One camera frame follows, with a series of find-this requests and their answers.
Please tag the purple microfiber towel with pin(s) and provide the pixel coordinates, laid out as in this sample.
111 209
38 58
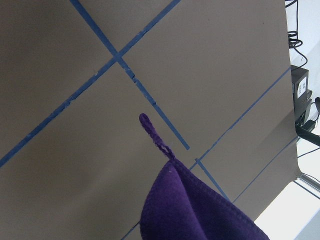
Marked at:
179 206

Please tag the black power adapter box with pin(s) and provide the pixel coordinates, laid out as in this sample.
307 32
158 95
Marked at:
301 94

